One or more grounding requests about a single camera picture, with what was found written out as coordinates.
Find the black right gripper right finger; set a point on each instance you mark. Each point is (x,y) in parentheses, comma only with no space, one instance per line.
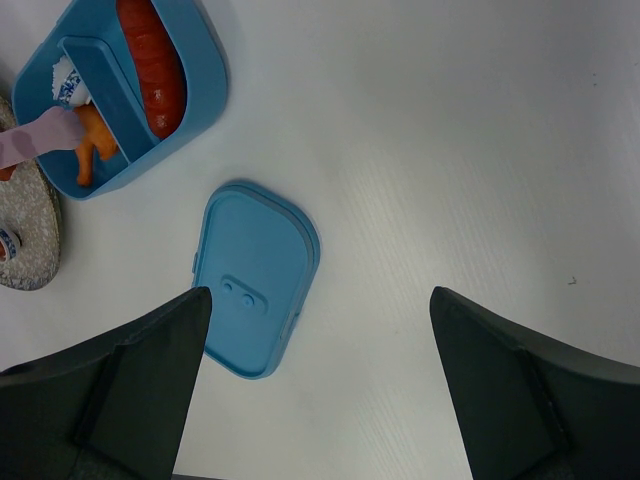
(529,406)

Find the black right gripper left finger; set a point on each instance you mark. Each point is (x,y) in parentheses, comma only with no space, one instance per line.
(111,407)

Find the blue lunch box lid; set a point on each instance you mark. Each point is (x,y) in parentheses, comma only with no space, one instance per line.
(257,254)

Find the orange chicken wing piece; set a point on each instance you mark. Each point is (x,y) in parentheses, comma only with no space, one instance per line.
(97,138)

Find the pink metal tongs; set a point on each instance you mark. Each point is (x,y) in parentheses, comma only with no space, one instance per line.
(56,129)

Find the small white rice cup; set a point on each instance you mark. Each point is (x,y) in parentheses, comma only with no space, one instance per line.
(68,88)

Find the red sausage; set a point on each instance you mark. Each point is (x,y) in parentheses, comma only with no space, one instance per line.
(157,64)

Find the blue lunch box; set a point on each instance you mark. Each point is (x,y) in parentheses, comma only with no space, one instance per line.
(89,34)

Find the small noodle sauce cup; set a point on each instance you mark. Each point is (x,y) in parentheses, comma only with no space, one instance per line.
(10,245)

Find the speckled ceramic plate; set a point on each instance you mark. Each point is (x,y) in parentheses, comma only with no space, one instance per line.
(30,208)

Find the dark red chicken drumstick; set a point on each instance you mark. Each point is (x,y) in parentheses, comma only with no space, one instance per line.
(6,173)

